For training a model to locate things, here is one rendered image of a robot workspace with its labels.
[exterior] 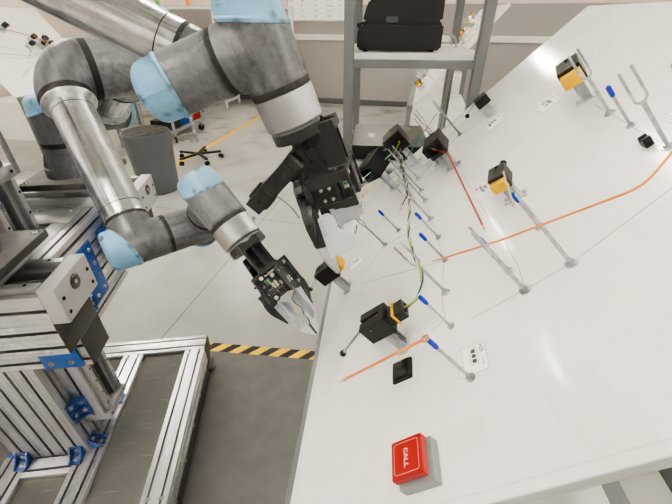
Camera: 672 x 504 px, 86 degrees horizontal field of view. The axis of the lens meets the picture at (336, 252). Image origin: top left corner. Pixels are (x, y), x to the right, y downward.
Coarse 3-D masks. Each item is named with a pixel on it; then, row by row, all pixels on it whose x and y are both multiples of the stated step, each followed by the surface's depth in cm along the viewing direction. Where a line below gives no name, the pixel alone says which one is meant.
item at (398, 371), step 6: (402, 360) 63; (408, 360) 62; (396, 366) 63; (402, 366) 62; (408, 366) 61; (396, 372) 62; (402, 372) 61; (408, 372) 60; (396, 378) 61; (402, 378) 61; (408, 378) 60
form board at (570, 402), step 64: (640, 64) 70; (512, 128) 91; (576, 128) 72; (640, 128) 59; (384, 192) 132; (448, 192) 94; (576, 192) 60; (640, 192) 51; (384, 256) 97; (512, 256) 61; (576, 256) 52; (640, 256) 45; (448, 320) 62; (512, 320) 52; (576, 320) 45; (640, 320) 40; (320, 384) 79; (384, 384) 64; (448, 384) 53; (512, 384) 46; (576, 384) 40; (640, 384) 36; (320, 448) 65; (384, 448) 54; (448, 448) 47; (512, 448) 41; (576, 448) 36; (640, 448) 33
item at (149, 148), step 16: (128, 128) 361; (144, 128) 361; (160, 128) 361; (128, 144) 343; (144, 144) 342; (160, 144) 351; (144, 160) 351; (160, 160) 357; (160, 176) 365; (176, 176) 382; (160, 192) 373
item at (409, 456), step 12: (396, 444) 49; (408, 444) 47; (420, 444) 46; (396, 456) 48; (408, 456) 46; (420, 456) 45; (396, 468) 46; (408, 468) 45; (420, 468) 44; (396, 480) 45; (408, 480) 45
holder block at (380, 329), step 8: (384, 304) 64; (368, 312) 66; (376, 312) 64; (384, 312) 63; (360, 320) 66; (368, 320) 64; (376, 320) 62; (384, 320) 61; (360, 328) 64; (368, 328) 63; (376, 328) 63; (384, 328) 63; (392, 328) 62; (368, 336) 64; (376, 336) 64; (384, 336) 64
